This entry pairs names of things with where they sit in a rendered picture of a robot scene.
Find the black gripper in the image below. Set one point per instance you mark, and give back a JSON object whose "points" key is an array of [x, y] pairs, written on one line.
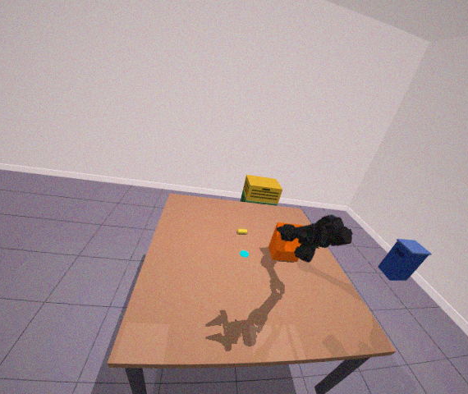
{"points": [[305, 234]]}

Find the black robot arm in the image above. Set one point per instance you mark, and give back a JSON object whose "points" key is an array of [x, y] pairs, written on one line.
{"points": [[337, 235]]}

